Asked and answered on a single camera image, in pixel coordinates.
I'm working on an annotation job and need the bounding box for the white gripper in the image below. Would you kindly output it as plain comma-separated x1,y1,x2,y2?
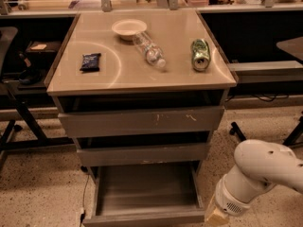
205,175,250,227

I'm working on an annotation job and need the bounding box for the grey bottom drawer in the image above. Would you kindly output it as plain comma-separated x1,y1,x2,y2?
83,162,205,227

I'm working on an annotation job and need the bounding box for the grey drawer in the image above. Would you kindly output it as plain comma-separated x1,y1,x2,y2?
83,162,205,227
74,131,211,166
52,90,228,139

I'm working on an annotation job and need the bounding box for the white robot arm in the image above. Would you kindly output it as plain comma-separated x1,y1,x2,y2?
205,139,303,227

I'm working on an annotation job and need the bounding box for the grey middle drawer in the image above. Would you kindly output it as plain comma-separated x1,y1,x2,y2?
74,131,211,166

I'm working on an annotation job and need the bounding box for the grey drawer cabinet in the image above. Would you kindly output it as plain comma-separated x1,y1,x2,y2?
43,9,239,194

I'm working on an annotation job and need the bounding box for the grey top drawer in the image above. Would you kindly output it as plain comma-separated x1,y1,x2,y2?
52,90,228,139

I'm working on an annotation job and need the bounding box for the black wheeled stand base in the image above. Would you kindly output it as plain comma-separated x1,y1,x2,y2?
228,111,303,149

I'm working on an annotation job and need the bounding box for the green soda can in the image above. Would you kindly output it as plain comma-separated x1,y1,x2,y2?
190,39,211,72

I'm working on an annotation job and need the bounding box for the clear plastic water bottle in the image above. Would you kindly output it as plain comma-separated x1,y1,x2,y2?
133,32,166,70

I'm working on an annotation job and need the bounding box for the dark blue snack packet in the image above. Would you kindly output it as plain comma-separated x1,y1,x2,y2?
80,53,101,72

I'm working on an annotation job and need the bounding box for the white paper bowl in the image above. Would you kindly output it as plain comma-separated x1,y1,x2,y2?
112,19,147,41

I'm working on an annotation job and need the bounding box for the black floor cable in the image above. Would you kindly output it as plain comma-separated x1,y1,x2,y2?
79,173,91,227

